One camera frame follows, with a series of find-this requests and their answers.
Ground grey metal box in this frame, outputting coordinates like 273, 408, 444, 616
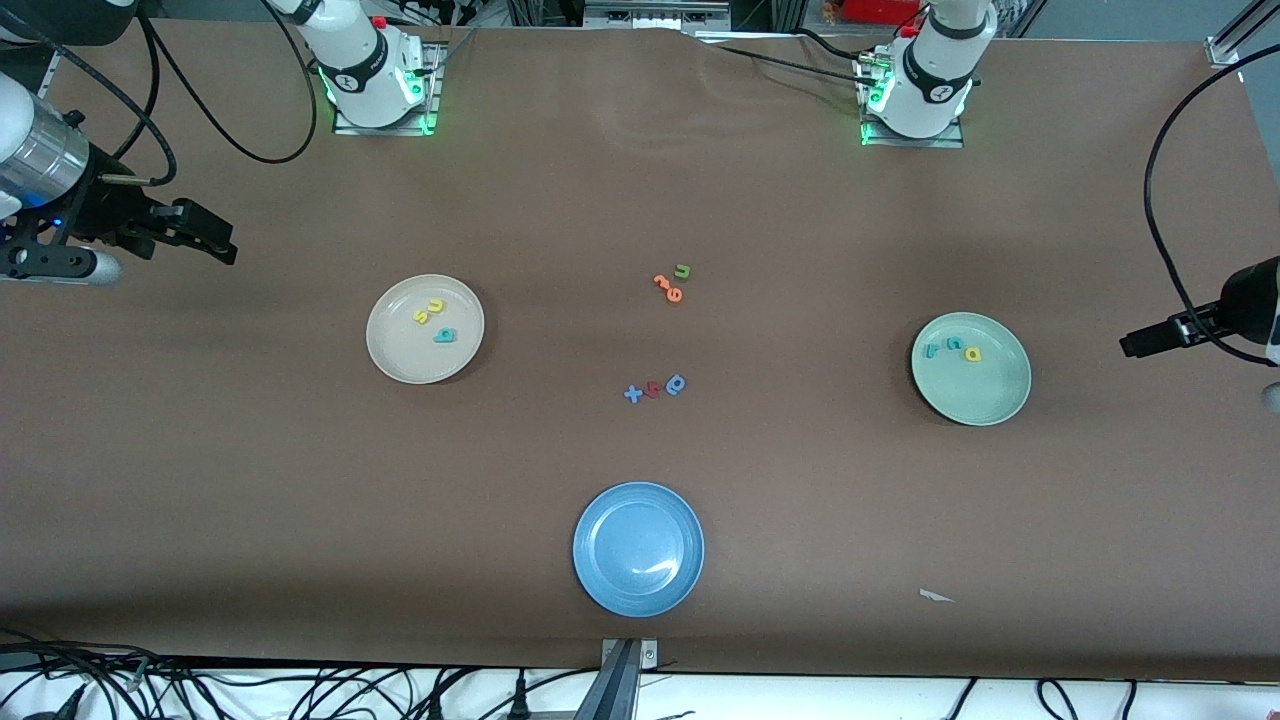
583, 0, 733, 33

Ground blue plate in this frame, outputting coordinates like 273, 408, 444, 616
573, 482, 705, 618

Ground aluminium frame strut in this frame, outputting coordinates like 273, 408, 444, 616
575, 638, 661, 720

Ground beige plate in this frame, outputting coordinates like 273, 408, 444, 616
366, 274, 486, 386

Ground green plate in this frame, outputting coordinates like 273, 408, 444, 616
910, 312, 1032, 427

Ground long looped black cable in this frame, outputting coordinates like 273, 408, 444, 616
138, 0, 319, 165

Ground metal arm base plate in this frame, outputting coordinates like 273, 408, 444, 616
858, 50, 967, 150
333, 40, 443, 137

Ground red box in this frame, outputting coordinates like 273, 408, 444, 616
840, 0, 923, 26

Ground aluminium corner profile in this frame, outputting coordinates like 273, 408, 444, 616
1205, 0, 1280, 69

